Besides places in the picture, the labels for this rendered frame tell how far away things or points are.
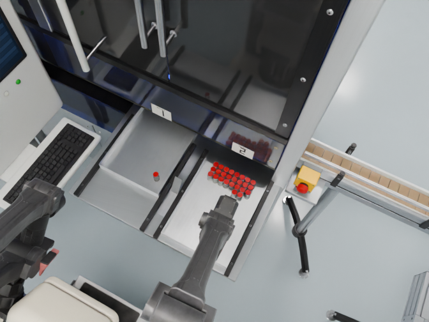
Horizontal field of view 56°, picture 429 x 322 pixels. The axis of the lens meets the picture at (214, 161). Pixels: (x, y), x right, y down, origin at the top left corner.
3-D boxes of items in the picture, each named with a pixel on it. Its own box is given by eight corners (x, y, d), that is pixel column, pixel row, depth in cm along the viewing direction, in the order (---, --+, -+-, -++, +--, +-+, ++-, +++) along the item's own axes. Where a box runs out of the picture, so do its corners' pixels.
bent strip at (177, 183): (175, 182, 154) (175, 176, 149) (182, 185, 153) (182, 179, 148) (157, 213, 148) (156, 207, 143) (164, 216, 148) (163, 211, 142)
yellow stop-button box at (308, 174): (299, 168, 150) (304, 160, 144) (317, 177, 149) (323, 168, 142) (292, 185, 147) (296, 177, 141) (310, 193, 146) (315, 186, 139)
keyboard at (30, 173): (68, 124, 171) (66, 121, 169) (95, 138, 169) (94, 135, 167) (2, 200, 155) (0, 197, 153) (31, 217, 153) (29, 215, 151)
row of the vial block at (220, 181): (209, 174, 156) (209, 170, 152) (250, 195, 153) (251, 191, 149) (206, 179, 155) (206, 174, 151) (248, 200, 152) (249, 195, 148)
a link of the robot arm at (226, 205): (198, 222, 98) (230, 236, 98) (218, 182, 103) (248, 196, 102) (195, 232, 109) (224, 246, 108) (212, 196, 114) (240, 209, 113)
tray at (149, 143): (147, 103, 169) (145, 99, 166) (201, 129, 165) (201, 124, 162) (100, 168, 155) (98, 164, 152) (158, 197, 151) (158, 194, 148)
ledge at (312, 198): (297, 163, 162) (298, 161, 160) (327, 177, 160) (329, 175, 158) (284, 191, 156) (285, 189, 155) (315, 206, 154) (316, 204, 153)
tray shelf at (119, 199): (137, 101, 171) (136, 99, 170) (286, 172, 160) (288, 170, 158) (69, 193, 152) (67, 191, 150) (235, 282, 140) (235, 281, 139)
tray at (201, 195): (205, 160, 158) (205, 156, 155) (265, 190, 154) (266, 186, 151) (161, 235, 145) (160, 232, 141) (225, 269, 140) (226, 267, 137)
